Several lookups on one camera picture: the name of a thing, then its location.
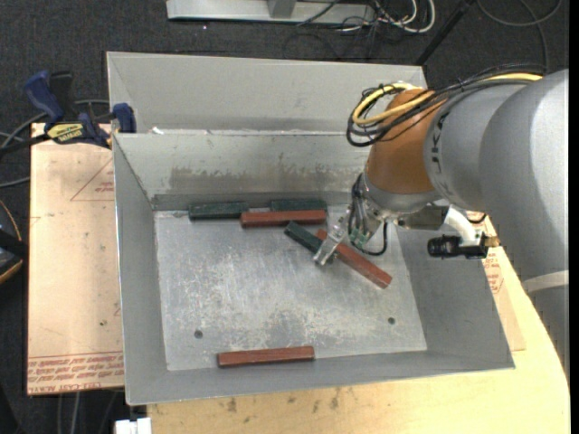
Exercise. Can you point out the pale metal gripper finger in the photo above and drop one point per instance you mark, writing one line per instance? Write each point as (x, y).
(326, 248)
(339, 238)

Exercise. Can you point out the dark green flat block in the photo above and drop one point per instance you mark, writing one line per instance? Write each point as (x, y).
(298, 204)
(218, 210)
(302, 237)

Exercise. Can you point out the red-brown flat block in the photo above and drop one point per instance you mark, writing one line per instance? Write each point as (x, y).
(282, 218)
(266, 356)
(364, 265)

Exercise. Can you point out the grey metal bin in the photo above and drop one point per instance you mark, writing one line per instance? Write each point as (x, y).
(271, 287)

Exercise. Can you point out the brown cardboard board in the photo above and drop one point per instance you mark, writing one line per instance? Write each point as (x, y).
(72, 265)

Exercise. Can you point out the black cylinder on white bracket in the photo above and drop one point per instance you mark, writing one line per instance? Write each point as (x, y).
(454, 246)

